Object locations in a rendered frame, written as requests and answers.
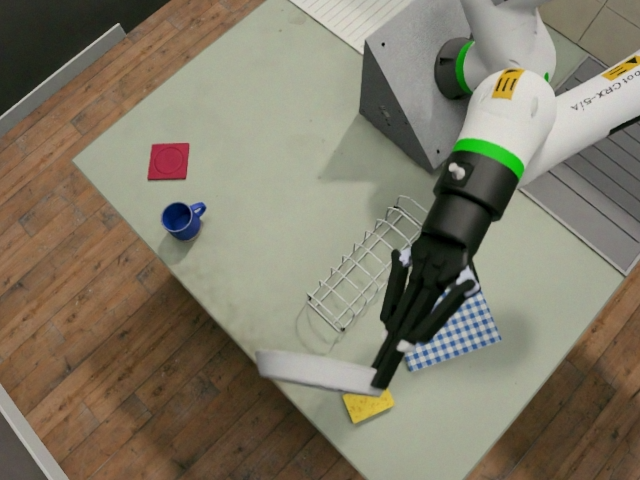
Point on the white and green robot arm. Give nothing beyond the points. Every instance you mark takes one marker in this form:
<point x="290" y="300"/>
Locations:
<point x="512" y="113"/>

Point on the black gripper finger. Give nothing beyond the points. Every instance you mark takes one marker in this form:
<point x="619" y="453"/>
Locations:
<point x="401" y="297"/>
<point x="406" y="337"/>

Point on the yellow sponge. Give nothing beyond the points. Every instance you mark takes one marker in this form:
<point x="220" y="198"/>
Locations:
<point x="363" y="406"/>

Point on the blue and white checkered towel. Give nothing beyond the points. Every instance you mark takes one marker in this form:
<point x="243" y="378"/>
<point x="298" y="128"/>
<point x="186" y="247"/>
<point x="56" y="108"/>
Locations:
<point x="469" y="328"/>

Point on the white ribbed draining mat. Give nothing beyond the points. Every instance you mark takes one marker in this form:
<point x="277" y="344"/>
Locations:
<point x="351" y="20"/>

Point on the cream tiled wall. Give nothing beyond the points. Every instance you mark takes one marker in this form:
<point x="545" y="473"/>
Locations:
<point x="607" y="29"/>

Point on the blue mug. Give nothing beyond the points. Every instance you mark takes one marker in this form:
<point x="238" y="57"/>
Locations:
<point x="177" y="215"/>

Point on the silver wire dish rack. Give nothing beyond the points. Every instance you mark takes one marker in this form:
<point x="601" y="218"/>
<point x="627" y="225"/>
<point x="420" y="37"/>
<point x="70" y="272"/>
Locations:
<point x="356" y="263"/>

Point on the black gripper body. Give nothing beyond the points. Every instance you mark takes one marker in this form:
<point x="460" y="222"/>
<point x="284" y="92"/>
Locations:
<point x="455" y="227"/>

